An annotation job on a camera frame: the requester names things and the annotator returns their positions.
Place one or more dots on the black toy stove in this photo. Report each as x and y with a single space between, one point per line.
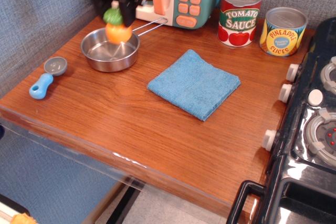
300 175

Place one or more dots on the white stove knob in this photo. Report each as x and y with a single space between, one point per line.
285 93
292 72
268 139

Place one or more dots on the white stove knob middle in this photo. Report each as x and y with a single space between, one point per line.
285 93

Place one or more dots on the orange toy pineapple green top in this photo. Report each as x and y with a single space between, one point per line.
116 31

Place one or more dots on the white stove knob top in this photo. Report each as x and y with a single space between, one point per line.
292 72

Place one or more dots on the white stove knob bottom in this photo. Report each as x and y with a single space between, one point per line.
268 139

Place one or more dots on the orange black object bottom left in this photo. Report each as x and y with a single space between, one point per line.
23 219

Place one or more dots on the folded blue cloth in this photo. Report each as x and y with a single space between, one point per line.
194 85

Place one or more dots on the pineapple slices can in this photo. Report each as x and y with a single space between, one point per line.
283 31

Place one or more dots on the tomato sauce can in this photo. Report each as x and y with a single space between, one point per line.
238 21

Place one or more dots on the blue grey measuring scoop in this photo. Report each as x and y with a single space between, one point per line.
53 67

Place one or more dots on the small steel pot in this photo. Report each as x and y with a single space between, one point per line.
104 56

